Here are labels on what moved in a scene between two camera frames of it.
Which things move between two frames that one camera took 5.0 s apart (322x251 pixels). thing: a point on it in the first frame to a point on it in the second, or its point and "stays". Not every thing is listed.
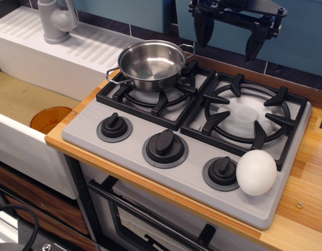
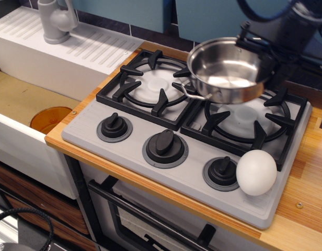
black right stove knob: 220,174 stays
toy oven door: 125,216 stays
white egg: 256,172 stays
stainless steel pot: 151,66 to 222,70
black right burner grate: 239,116 stays
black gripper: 264,16 to 280,63
